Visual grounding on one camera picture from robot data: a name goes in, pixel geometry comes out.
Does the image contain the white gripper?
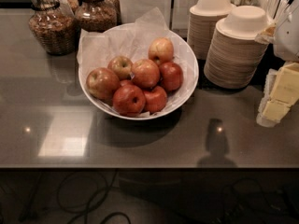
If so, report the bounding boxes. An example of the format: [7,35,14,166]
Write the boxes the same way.
[255,0,299,127]

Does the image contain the white bowl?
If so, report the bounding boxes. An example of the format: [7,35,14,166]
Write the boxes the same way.
[78,22,200,121]

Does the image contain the dark red apple right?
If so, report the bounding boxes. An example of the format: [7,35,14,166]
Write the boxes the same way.
[159,62,183,92]

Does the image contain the yellow-red apple at back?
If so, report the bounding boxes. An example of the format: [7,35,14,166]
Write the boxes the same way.
[148,37,174,65]

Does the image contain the red apple front right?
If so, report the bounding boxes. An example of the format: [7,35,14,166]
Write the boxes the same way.
[144,86,167,114]

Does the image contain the red apple centre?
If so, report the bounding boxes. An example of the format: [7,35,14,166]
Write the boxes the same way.
[131,59,160,89]

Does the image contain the small hidden red apple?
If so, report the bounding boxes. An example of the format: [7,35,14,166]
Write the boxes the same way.
[120,79,134,86]

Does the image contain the red apple front left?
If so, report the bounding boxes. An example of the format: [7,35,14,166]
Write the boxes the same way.
[112,85,146,117]

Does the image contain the greenish apple back left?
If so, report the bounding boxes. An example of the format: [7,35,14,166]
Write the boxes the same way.
[107,56,133,80]

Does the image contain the red apple far left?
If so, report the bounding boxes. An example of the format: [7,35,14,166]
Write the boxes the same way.
[86,67,121,101]

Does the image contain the front stack paper bowls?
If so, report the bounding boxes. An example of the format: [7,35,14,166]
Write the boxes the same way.
[204,6,269,89]

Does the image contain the stack paper bowls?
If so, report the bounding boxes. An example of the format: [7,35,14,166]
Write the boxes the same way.
[204,6,269,89]
[187,0,235,60]

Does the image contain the rear stack paper bowls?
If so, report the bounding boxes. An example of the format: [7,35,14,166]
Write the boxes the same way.
[187,0,235,60]

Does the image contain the white paper liner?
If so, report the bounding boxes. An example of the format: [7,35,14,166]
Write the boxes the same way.
[77,7,183,118]

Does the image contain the glass cereal jar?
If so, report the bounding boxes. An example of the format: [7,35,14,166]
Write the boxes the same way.
[28,0,77,55]
[75,0,117,33]

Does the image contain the front glass cereal jar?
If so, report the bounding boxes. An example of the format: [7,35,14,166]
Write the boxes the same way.
[28,0,77,55]

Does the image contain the black cable under table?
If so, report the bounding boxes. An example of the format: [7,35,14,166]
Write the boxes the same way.
[18,168,133,224]

